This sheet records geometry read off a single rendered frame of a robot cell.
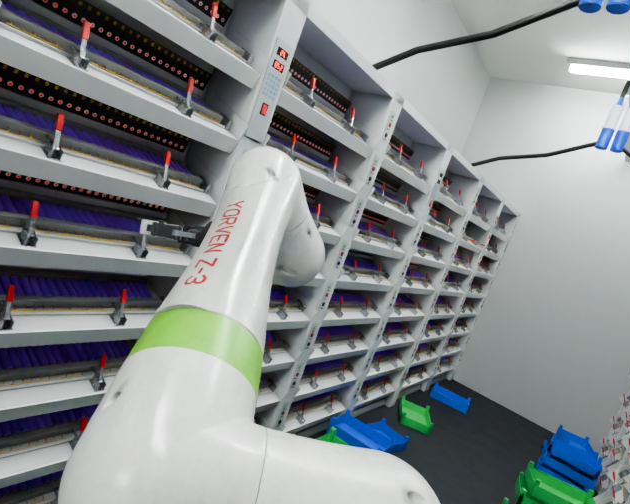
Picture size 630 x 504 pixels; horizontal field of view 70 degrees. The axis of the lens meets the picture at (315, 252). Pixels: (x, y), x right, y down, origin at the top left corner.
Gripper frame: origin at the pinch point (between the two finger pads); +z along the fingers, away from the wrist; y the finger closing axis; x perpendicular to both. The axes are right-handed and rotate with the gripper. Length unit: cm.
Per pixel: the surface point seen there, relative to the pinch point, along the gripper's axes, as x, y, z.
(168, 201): 7.4, 14.8, 18.1
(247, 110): 36.5, 30.3, 11.6
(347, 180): 33, 98, 17
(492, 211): 59, 310, 10
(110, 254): -8.0, 3.9, 21.6
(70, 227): -3.2, -4.3, 26.1
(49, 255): -9.6, -10.2, 21.1
